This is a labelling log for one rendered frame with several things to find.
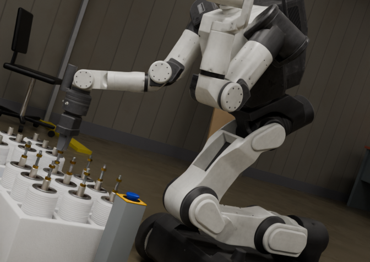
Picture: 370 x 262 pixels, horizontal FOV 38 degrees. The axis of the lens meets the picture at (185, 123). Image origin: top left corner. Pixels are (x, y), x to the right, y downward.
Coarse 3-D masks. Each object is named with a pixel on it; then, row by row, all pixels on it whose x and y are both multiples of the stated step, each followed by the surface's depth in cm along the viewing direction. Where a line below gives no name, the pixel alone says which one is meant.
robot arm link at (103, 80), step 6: (96, 72) 187; (102, 72) 186; (108, 72) 182; (114, 72) 183; (96, 78) 187; (102, 78) 186; (108, 78) 181; (114, 78) 181; (96, 84) 187; (102, 84) 186; (108, 84) 181
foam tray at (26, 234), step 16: (0, 192) 166; (0, 208) 162; (16, 208) 155; (0, 224) 159; (16, 224) 149; (32, 224) 151; (48, 224) 154; (64, 224) 156; (80, 224) 161; (0, 240) 156; (16, 240) 149; (32, 240) 152; (48, 240) 155; (64, 240) 158; (80, 240) 161; (96, 240) 164; (0, 256) 153; (16, 256) 150; (32, 256) 153; (48, 256) 156; (64, 256) 159; (80, 256) 162
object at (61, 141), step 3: (60, 135) 182; (63, 135) 181; (60, 138) 182; (63, 138) 182; (66, 138) 182; (60, 141) 182; (63, 141) 182; (66, 141) 182; (57, 144) 182; (60, 144) 182; (63, 144) 182; (57, 147) 182; (60, 147) 182; (63, 147) 182; (60, 150) 182
